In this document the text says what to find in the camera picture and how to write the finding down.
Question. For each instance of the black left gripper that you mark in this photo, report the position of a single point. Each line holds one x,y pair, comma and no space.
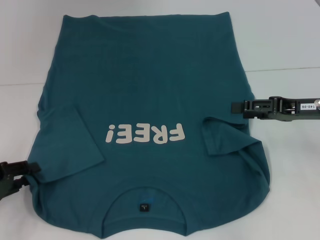
6,182

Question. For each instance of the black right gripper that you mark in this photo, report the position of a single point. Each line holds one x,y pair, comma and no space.
297,108

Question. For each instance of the teal FREE! print t-shirt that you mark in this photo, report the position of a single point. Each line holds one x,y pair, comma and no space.
150,75

